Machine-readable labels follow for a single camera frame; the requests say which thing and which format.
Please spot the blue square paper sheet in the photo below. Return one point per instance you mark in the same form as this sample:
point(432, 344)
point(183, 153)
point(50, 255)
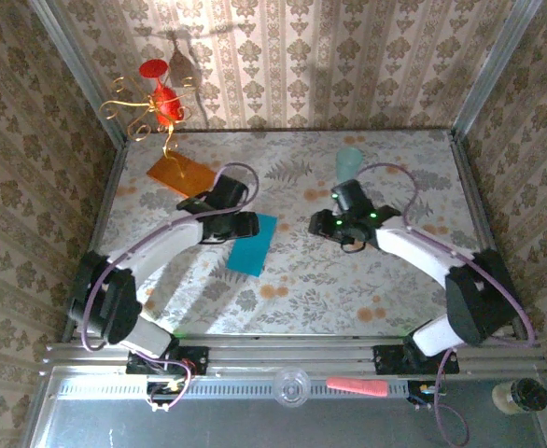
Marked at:
point(250, 256)

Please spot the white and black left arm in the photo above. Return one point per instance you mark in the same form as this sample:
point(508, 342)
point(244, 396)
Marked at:
point(161, 242)

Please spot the orange rectangular board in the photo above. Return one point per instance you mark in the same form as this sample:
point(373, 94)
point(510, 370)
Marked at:
point(194, 179)

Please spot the teal plastic cup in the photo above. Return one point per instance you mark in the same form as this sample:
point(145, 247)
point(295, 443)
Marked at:
point(348, 163)

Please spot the floral table cover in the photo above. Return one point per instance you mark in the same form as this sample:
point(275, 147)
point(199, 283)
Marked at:
point(311, 303)

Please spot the red wine glass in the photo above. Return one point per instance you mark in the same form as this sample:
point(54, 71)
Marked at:
point(167, 106)

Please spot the pink comb-like tool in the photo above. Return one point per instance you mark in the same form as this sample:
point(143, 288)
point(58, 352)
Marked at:
point(357, 386)

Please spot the clear round plastic lid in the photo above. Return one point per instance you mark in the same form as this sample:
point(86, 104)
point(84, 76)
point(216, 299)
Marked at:
point(292, 387)

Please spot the small controller board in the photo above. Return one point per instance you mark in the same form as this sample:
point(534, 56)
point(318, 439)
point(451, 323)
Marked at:
point(166, 387)
point(425, 391)

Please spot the grey metal tray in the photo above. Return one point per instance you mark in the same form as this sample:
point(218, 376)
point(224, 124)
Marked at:
point(255, 427)

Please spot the cream cylinder with black end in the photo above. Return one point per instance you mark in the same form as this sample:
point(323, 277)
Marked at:
point(528, 396)

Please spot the aluminium side rail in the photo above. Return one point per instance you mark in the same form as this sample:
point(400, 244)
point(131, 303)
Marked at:
point(476, 196)
point(108, 196)

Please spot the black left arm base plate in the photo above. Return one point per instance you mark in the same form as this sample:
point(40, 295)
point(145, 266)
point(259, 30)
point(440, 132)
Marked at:
point(196, 357)

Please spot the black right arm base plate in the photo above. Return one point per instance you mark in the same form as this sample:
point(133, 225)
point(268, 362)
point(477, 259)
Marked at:
point(383, 359)

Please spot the aluminium long cross rail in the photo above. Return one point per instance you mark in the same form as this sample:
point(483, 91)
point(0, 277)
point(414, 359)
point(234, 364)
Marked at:
point(278, 355)

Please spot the aluminium frame post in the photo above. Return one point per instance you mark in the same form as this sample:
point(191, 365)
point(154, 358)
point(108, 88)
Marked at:
point(493, 70)
point(80, 70)

